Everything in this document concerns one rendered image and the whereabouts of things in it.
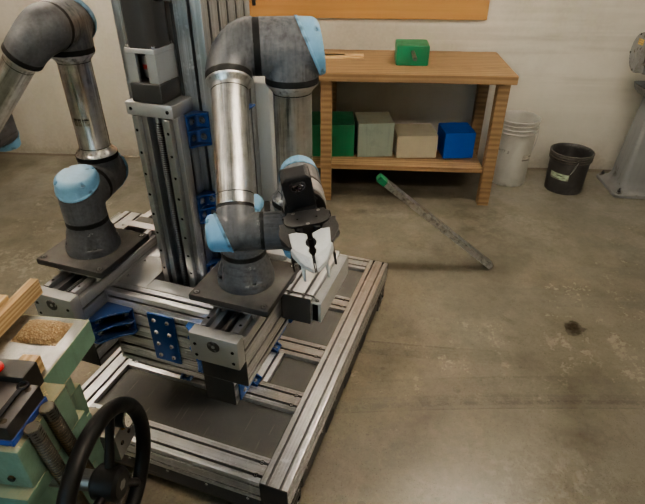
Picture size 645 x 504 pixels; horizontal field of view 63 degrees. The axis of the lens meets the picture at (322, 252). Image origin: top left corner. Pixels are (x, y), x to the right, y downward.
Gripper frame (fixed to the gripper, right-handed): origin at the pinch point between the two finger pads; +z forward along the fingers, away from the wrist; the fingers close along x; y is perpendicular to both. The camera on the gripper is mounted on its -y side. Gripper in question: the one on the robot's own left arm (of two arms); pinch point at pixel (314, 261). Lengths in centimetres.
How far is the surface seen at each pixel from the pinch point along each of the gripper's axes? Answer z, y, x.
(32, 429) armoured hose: 2, 20, 47
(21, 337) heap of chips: -28, 25, 62
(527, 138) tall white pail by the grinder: -262, 109, -156
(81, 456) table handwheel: 5.5, 24.1, 40.0
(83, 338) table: -29, 29, 51
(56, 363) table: -20, 27, 53
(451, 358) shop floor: -101, 132, -52
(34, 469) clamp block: 4, 27, 49
